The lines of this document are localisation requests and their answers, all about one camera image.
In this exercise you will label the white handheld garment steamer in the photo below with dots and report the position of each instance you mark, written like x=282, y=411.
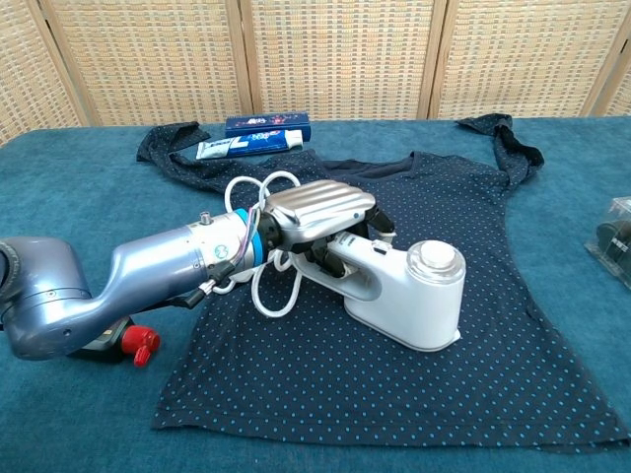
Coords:
x=419, y=305

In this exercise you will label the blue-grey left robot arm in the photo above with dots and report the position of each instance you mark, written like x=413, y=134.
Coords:
x=148, y=266

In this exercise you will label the navy polka dot long-sleeve shirt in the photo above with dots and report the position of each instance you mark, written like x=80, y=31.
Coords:
x=394, y=384

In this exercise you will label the white blue toothpaste tube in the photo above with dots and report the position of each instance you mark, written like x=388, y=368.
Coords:
x=246, y=143

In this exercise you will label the blue toothpaste carton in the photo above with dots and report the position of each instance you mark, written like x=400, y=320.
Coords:
x=266, y=120

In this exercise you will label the woven rattan screen panel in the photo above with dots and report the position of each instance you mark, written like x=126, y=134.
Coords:
x=345, y=59
x=24, y=74
x=148, y=59
x=522, y=59
x=623, y=93

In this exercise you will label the black bottle with red cap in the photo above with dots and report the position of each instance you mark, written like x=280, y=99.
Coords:
x=140, y=340

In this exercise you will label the clear plastic capsule box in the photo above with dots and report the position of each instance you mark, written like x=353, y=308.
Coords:
x=613, y=241

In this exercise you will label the teal table cover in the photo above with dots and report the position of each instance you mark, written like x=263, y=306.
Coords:
x=74, y=424

